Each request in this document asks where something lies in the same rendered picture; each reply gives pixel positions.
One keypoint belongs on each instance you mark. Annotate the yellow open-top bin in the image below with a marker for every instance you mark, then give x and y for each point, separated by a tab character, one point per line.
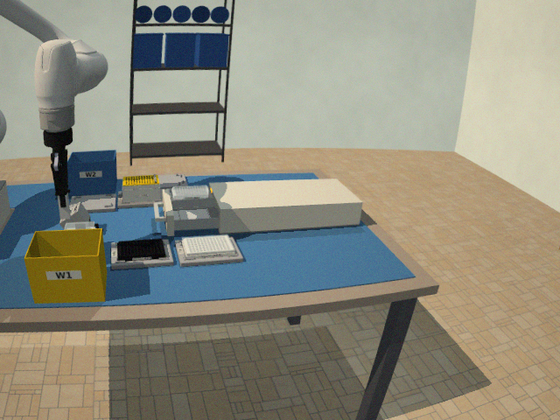
77	274

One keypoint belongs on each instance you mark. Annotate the blue bench mat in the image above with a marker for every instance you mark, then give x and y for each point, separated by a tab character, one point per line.
274	263

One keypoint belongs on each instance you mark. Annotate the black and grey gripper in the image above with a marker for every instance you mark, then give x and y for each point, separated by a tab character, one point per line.
58	141

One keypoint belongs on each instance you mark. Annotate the blue open-top bin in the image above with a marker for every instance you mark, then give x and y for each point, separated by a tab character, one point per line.
94	174

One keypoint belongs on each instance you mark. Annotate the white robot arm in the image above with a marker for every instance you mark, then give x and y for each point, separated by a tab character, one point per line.
59	74

